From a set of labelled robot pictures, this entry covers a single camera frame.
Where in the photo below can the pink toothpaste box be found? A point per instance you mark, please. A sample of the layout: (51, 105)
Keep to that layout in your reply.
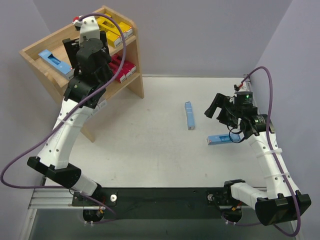
(117, 75)
(116, 59)
(128, 68)

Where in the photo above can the yellow toothpaste box front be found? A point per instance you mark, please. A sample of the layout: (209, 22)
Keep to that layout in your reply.
(125, 27)

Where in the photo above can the yellow toothpaste box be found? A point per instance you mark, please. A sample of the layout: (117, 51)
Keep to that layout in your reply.
(113, 39)
(125, 27)
(115, 27)

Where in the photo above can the aluminium frame rail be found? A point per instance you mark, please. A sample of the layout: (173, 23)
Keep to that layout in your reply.
(62, 198)

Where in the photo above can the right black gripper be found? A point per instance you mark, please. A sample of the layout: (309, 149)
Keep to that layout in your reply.
(223, 110)

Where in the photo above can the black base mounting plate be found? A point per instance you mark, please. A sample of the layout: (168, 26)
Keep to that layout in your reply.
(167, 203)

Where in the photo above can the wooden two-tier shelf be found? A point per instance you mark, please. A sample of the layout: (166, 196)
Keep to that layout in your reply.
(55, 84)

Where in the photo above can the blue toothpaste box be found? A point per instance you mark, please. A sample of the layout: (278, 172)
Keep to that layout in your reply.
(61, 67)
(223, 139)
(189, 115)

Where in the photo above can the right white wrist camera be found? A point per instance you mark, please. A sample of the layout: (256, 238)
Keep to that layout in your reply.
(237, 87)

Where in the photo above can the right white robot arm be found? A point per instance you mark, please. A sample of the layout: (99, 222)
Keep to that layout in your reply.
(282, 201)

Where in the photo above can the silver toothpaste box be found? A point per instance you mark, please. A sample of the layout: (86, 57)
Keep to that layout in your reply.
(96, 110)
(102, 104)

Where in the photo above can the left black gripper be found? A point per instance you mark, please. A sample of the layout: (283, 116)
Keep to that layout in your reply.
(69, 46)

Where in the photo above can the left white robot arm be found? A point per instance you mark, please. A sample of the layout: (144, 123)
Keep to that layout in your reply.
(53, 160)

